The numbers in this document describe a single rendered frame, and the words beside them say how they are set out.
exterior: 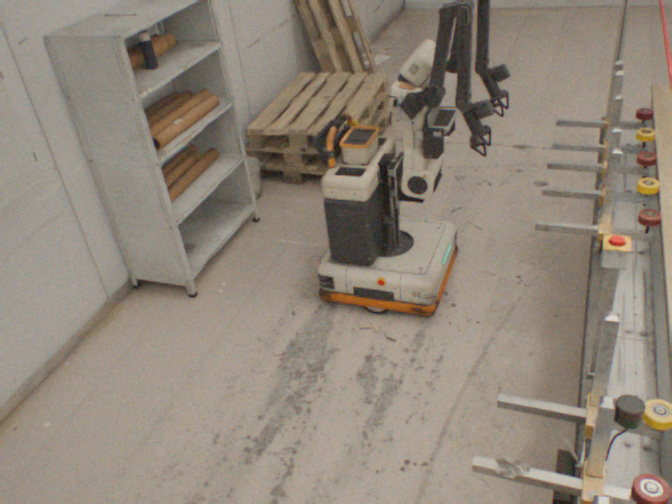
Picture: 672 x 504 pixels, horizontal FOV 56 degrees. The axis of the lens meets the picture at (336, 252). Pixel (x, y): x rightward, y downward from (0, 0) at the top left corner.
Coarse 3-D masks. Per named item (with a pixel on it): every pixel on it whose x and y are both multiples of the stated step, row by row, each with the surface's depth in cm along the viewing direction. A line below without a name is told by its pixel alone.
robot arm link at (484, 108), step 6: (462, 102) 270; (480, 102) 271; (486, 102) 268; (462, 108) 271; (468, 108) 271; (480, 108) 271; (486, 108) 269; (492, 108) 272; (480, 114) 271; (486, 114) 270; (492, 114) 270
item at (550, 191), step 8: (544, 192) 279; (552, 192) 277; (560, 192) 276; (568, 192) 275; (576, 192) 274; (584, 192) 273; (592, 192) 272; (600, 192) 271; (616, 192) 270; (624, 192) 269; (600, 200) 272; (616, 200) 269; (624, 200) 268; (632, 200) 267; (640, 200) 265; (648, 200) 264
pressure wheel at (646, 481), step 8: (640, 480) 151; (648, 480) 151; (656, 480) 151; (632, 488) 151; (640, 488) 150; (648, 488) 149; (656, 488) 149; (664, 488) 149; (632, 496) 151; (640, 496) 148; (648, 496) 148; (656, 496) 148; (664, 496) 147
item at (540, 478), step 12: (480, 456) 167; (480, 468) 165; (492, 468) 164; (516, 480) 163; (528, 480) 161; (540, 480) 160; (552, 480) 159; (564, 480) 159; (576, 480) 158; (576, 492) 157; (612, 492) 155; (624, 492) 154
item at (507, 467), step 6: (504, 456) 166; (498, 462) 164; (504, 462) 163; (510, 462) 163; (516, 462) 164; (522, 462) 163; (498, 468) 162; (504, 468) 162; (510, 468) 162; (516, 468) 161; (522, 468) 162; (528, 468) 162; (504, 474) 161; (510, 474) 161; (516, 474) 161; (522, 474) 161
